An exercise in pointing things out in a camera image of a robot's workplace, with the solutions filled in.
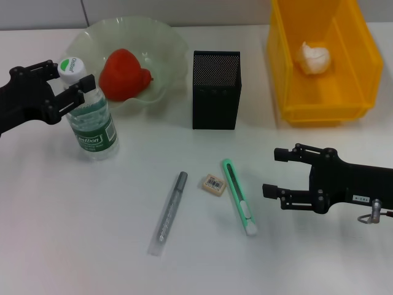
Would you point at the clear green-label water bottle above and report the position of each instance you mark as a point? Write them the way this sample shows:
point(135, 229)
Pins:
point(95, 132)

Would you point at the grey pen in clear sleeve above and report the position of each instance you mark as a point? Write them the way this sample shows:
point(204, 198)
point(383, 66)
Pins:
point(170, 209)

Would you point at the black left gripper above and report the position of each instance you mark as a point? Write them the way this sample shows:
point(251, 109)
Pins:
point(24, 101)

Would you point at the soft red-orange toy orange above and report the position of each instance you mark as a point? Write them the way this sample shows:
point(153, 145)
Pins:
point(122, 77)

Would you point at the black mesh pen holder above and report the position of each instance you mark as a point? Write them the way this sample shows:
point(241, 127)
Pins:
point(215, 101)

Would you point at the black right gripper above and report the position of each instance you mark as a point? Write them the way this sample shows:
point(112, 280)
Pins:
point(347, 184)

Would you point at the yellow plastic bin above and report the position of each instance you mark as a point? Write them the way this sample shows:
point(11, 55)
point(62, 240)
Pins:
point(322, 92)

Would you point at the mint green utility knife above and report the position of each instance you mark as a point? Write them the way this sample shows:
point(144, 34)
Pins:
point(238, 193)

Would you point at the beige eraser with barcode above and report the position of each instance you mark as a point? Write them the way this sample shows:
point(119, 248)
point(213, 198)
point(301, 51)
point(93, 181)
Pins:
point(214, 184)

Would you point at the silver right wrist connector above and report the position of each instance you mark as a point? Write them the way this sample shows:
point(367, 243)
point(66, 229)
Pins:
point(376, 210)

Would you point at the pale green wavy glass plate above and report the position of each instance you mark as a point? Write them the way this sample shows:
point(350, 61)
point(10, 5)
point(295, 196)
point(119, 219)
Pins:
point(162, 55)

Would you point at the white paper ball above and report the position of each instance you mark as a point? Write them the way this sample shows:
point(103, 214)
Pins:
point(314, 58)

